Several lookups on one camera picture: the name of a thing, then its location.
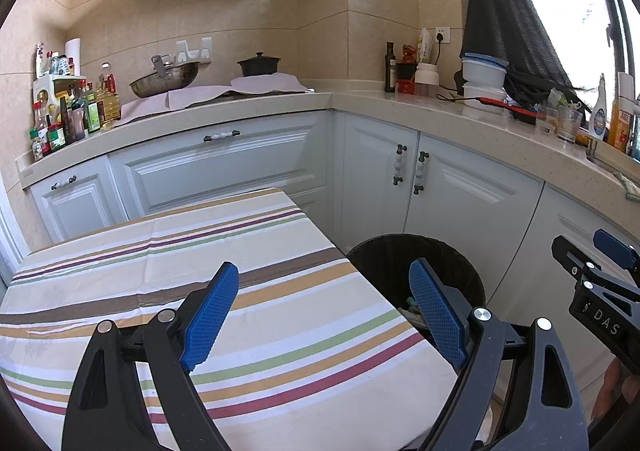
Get black trash bin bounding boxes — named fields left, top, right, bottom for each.
left=345, top=232, right=487, bottom=347

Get person right hand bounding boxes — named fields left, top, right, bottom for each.
left=591, top=358, right=640, bottom=419

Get striped tablecloth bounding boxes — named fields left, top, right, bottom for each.
left=1, top=189, right=457, bottom=450

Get white detergent bottle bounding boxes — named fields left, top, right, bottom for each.
left=588, top=74, right=606, bottom=140

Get white cabinet run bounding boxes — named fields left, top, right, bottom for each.
left=16, top=93, right=639, bottom=387

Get glass cup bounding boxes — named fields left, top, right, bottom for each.
left=556, top=104, right=584, bottom=144

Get stacked white bowls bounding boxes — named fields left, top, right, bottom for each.
left=462, top=52, right=509, bottom=102

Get pink stove cover cloth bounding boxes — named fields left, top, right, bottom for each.
left=115, top=72, right=309, bottom=126

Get steel wok pan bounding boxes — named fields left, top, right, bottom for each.
left=129, top=55, right=200, bottom=98

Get condiment bottle group rack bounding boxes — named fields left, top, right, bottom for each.
left=28, top=43, right=122, bottom=162

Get white lidded jar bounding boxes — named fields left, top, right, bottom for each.
left=414, top=62, right=439, bottom=87

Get black curtain cloth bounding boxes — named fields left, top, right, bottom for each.
left=461, top=0, right=580, bottom=108

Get black clay pot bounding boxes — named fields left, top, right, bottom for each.
left=238, top=52, right=280, bottom=78

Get dark olive oil bottle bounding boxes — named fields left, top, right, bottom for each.
left=384, top=42, right=396, bottom=94

